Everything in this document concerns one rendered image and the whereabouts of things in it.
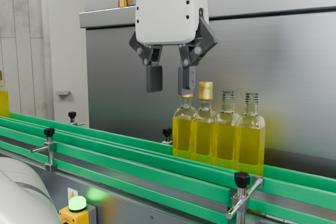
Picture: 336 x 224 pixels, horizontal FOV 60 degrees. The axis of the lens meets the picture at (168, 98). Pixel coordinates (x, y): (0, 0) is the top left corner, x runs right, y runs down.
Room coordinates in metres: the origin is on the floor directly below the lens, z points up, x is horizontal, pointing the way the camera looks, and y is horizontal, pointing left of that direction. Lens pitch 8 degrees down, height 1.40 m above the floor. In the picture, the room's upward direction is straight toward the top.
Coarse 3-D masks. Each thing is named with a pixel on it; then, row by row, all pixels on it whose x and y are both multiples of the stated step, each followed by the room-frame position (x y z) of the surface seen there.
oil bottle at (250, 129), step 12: (240, 120) 0.65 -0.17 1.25; (252, 120) 0.63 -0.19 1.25; (240, 132) 0.64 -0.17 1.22; (252, 132) 0.63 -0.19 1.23; (264, 132) 0.66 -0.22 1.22; (240, 144) 0.64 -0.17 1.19; (252, 144) 0.63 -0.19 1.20; (240, 156) 0.64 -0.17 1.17; (252, 156) 0.63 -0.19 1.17; (240, 168) 0.64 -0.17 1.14; (252, 168) 0.63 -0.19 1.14
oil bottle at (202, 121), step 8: (200, 112) 0.70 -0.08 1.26; (208, 112) 0.70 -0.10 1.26; (192, 120) 0.71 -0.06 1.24; (200, 120) 0.70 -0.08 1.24; (208, 120) 0.69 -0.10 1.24; (192, 128) 0.71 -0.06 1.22; (200, 128) 0.70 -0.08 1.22; (208, 128) 0.69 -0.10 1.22; (192, 136) 0.71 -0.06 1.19; (200, 136) 0.70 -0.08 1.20; (208, 136) 0.69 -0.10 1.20; (192, 144) 0.71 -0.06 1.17; (200, 144) 0.70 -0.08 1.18; (208, 144) 0.69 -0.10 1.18; (192, 152) 0.71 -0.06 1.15; (200, 152) 0.70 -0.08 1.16; (208, 152) 0.69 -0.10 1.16; (200, 160) 0.70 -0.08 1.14; (208, 160) 0.69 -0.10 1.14
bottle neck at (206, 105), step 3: (201, 102) 0.71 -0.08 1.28; (204, 102) 0.71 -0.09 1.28; (207, 102) 0.71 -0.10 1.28; (210, 102) 0.71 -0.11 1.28; (201, 105) 0.71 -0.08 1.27; (204, 105) 0.71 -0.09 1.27; (207, 105) 0.71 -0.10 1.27; (210, 105) 0.72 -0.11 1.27; (201, 108) 0.71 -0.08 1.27; (204, 108) 0.71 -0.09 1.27; (207, 108) 0.71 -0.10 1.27; (210, 108) 0.71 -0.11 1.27
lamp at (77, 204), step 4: (76, 196) 0.73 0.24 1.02; (80, 196) 0.73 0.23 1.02; (72, 200) 0.71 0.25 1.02; (76, 200) 0.71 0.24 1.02; (80, 200) 0.71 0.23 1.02; (84, 200) 0.72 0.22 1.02; (72, 204) 0.70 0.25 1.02; (76, 204) 0.70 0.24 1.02; (80, 204) 0.71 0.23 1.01; (84, 204) 0.72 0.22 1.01; (72, 208) 0.70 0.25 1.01; (76, 208) 0.70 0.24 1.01; (80, 208) 0.71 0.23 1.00; (84, 208) 0.71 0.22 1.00
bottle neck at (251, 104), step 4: (248, 92) 0.67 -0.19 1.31; (252, 92) 0.67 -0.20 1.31; (248, 96) 0.65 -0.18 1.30; (252, 96) 0.65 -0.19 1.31; (256, 96) 0.65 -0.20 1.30; (248, 100) 0.65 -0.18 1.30; (252, 100) 0.64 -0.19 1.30; (256, 100) 0.65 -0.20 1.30; (248, 104) 0.65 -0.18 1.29; (252, 104) 0.64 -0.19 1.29; (256, 104) 0.65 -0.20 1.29; (248, 108) 0.65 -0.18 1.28; (252, 108) 0.64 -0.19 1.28; (256, 108) 0.65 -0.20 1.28; (244, 112) 0.66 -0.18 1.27; (248, 112) 0.65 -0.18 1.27; (252, 112) 0.64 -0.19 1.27; (256, 112) 0.65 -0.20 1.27
